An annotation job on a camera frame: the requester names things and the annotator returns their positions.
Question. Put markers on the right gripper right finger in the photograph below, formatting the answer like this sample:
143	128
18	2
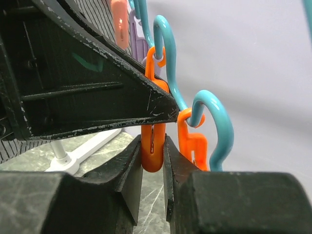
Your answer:
199	202

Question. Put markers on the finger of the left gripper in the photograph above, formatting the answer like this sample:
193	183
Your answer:
60	77

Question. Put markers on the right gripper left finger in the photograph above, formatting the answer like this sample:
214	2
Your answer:
105	200

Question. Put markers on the purple plastic clip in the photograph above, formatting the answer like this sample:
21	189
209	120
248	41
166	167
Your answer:
138	44

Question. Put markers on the grey knitted garment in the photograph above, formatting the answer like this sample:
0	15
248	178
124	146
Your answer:
97	13

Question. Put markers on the white and silver clothes rack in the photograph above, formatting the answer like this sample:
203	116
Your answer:
70	162

